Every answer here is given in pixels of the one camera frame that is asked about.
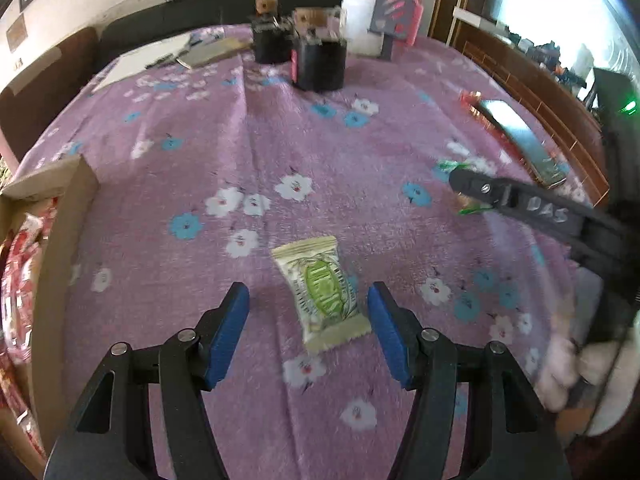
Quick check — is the purple floral blanket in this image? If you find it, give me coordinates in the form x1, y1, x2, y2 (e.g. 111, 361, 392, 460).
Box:
10, 22, 608, 480

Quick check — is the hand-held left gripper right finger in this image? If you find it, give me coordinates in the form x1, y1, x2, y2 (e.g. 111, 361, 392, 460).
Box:
366, 281, 573, 480

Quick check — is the small black cylinder wooden knob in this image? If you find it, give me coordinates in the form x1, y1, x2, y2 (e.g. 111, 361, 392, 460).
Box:
250, 0, 294, 65

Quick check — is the cardboard box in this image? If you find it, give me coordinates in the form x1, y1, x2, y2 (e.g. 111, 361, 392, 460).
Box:
0, 153, 99, 480

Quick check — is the brown notebook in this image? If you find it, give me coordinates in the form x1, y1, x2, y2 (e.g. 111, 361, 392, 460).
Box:
177, 37, 252, 70

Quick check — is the small framed wall picture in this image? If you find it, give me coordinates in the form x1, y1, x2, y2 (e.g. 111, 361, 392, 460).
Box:
5, 13, 29, 52

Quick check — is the red foil packet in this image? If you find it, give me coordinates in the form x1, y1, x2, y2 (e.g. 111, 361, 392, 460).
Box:
459, 89, 507, 137

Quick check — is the large black cylinder wooden knob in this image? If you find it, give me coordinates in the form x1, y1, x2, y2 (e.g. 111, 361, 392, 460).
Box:
290, 6, 348, 93

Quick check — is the clutter on window shelf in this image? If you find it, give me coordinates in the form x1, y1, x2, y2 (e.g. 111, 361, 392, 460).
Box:
507, 32, 596, 93

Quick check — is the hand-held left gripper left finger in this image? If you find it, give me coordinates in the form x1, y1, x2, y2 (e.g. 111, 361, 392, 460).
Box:
44, 281, 251, 480

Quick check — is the black smartphone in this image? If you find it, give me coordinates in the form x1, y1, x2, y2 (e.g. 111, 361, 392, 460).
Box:
476, 98, 569, 187

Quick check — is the white translucent container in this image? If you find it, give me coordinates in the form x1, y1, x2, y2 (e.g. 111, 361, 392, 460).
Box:
341, 0, 379, 56

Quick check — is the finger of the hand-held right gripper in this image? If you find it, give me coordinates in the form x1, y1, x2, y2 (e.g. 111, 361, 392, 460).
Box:
449, 167, 618, 242

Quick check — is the person's right hand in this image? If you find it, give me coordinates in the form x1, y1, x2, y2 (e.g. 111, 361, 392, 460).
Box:
539, 305, 640, 438

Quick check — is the brown padded headboard section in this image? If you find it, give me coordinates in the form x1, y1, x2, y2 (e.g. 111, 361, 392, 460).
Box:
0, 25, 102, 163

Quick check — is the black padded headboard section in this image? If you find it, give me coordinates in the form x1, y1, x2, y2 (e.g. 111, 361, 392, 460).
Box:
99, 0, 401, 58

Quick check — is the green and white snack packet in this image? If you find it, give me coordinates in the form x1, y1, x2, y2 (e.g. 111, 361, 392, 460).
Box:
271, 236, 374, 357

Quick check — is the pile of snack packets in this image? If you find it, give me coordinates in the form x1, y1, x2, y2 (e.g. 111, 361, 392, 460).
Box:
0, 197, 62, 461

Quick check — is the clear green-edged snack packet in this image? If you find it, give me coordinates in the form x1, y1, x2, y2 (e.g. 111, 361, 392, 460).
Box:
434, 158, 494, 217

